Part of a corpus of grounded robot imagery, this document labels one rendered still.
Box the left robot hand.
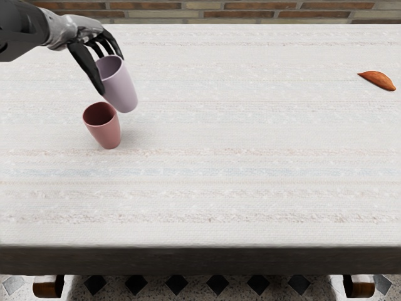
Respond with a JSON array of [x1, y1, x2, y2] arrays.
[[39, 8, 125, 96]]

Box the lilac plastic cup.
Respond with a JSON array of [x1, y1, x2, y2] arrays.
[[95, 55, 139, 114]]

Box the pink plastic cup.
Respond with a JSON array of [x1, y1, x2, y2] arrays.
[[82, 101, 122, 150]]

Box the orange sweet potato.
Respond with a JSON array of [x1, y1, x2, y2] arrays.
[[357, 70, 397, 92]]

